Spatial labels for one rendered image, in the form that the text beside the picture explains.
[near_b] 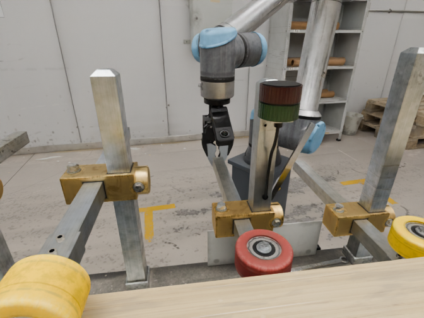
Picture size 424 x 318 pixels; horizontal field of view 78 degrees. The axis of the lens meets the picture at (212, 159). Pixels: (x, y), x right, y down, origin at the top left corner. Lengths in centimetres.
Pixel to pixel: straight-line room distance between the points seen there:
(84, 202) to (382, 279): 40
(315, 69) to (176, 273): 90
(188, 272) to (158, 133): 273
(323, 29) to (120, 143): 93
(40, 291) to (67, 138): 314
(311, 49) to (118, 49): 229
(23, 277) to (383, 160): 57
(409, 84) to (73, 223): 55
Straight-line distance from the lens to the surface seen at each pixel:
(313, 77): 116
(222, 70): 67
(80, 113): 327
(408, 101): 57
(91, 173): 47
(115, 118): 42
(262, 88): 39
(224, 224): 51
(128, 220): 51
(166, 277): 63
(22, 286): 29
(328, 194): 69
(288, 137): 118
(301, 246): 68
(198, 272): 63
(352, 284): 39
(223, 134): 65
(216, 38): 67
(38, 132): 345
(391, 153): 59
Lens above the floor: 117
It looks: 25 degrees down
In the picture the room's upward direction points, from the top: straight up
